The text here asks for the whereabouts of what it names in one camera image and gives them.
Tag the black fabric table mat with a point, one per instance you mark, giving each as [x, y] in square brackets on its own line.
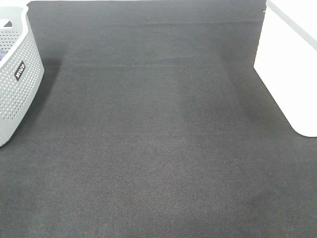
[150, 122]

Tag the white plastic storage bin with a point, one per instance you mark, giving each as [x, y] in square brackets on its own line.
[286, 60]

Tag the grey perforated laundry basket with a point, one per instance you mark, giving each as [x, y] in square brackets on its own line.
[21, 68]

